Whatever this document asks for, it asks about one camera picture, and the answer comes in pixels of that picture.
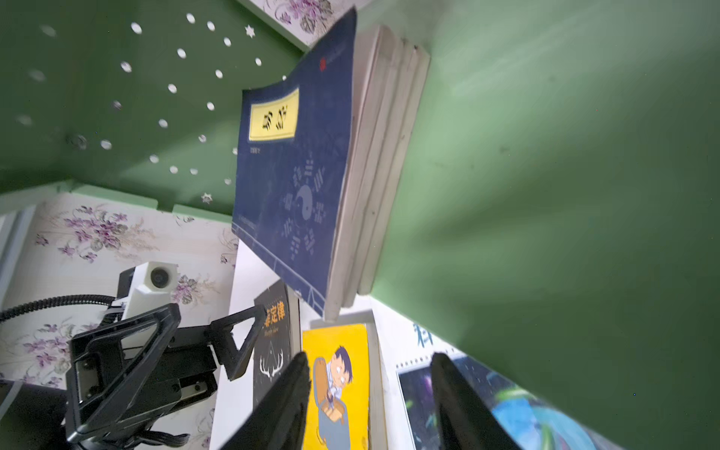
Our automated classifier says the navy book yellow label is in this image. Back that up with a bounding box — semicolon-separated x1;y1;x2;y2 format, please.
232;7;358;322

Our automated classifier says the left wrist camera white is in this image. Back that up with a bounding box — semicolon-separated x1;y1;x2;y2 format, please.
112;262;179;321

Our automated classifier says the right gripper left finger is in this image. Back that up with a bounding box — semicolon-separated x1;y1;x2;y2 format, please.
221;352;311;450

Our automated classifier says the white blue magazine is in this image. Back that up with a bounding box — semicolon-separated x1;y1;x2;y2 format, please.
372;301;617;449

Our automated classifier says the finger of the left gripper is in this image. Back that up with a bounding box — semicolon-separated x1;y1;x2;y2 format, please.
66;304;181;444
209;304;268;382

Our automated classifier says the black book with antlers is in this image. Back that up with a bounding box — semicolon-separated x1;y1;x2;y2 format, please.
253;280;302;407

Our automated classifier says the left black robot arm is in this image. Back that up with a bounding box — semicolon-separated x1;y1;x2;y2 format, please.
1;303;266;449

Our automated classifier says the yellow cartoon book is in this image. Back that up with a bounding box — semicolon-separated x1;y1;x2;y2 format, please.
302;322;388;449

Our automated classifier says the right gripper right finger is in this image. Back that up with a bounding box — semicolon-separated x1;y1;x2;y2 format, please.
430;352;519;450

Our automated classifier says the green two-tier shelf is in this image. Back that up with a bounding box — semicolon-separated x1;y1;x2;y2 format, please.
1;1;719;449

